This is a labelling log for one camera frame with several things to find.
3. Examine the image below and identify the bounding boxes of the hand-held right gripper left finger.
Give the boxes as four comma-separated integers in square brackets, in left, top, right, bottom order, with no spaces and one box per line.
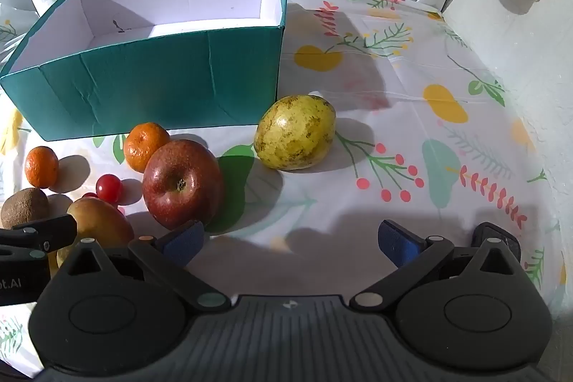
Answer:
[58,220,231,313]

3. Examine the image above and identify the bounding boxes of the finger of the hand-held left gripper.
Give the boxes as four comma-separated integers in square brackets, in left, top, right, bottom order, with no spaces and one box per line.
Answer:
[0,245,48,263]
[0,214,78,253]

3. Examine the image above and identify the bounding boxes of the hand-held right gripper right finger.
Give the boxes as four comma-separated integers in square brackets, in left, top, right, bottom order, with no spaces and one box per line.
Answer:
[349,220,524,312]

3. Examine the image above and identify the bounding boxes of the brown kiwi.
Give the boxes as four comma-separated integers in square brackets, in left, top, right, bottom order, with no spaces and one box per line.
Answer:
[0,188,50,229]

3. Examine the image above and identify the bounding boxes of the brown-yellow pear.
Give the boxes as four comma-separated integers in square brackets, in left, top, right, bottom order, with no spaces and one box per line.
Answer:
[56,198,135,270]

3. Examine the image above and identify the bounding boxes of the red apple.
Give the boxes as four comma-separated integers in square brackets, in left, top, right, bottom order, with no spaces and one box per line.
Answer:
[142,139,225,231]

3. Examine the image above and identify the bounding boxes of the small orange tangerine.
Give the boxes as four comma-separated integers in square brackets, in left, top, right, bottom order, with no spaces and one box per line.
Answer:
[24,146,60,189]

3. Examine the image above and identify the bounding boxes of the large orange tangerine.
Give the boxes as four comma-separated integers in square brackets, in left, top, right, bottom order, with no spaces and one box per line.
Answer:
[123,122,171,173]

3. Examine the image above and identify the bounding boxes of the yellow-green spotted pear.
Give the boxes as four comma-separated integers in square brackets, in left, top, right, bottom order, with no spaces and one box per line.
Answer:
[254,94,336,171]

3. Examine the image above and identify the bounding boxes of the teal cardboard box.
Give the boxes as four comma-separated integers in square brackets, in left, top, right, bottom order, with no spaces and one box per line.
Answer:
[0,0,287,142]

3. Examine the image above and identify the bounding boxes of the floral white tablecloth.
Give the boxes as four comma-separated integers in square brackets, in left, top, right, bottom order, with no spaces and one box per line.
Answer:
[0,0,573,378]

